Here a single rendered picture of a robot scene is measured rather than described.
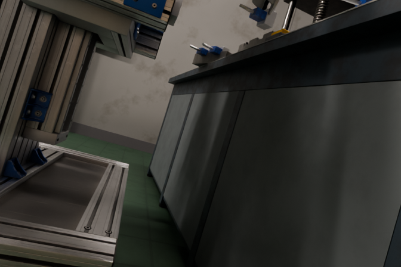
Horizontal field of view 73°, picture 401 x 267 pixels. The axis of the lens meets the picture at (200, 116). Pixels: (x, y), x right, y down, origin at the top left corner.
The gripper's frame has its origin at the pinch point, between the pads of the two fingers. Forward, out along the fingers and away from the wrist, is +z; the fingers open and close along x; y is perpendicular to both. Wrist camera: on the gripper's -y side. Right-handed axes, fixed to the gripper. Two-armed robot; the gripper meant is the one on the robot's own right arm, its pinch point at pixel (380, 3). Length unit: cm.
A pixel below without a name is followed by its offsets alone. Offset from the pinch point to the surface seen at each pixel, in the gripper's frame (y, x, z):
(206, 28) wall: 39, -273, -74
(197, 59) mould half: 40, -70, 13
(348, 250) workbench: 10, 25, 56
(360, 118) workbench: 10.6, 20.8, 34.4
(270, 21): 20.7, -23.9, 3.1
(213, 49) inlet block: 35, -54, 10
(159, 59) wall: 83, -267, -17
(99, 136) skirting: 121, -259, 92
